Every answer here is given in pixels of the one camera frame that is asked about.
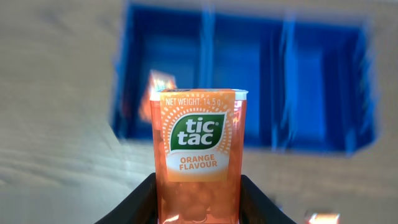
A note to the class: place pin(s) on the orange candy box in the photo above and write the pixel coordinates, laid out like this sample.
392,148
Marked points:
199,133
160,81

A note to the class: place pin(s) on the gold wrapped candy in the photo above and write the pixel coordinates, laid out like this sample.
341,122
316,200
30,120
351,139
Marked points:
323,218

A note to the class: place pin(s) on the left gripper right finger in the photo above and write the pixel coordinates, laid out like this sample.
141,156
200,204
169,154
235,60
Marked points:
258,208

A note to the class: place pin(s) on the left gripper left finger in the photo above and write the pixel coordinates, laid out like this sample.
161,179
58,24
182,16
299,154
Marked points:
140,208

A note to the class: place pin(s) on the blue tray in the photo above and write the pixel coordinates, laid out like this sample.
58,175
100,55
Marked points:
311,93

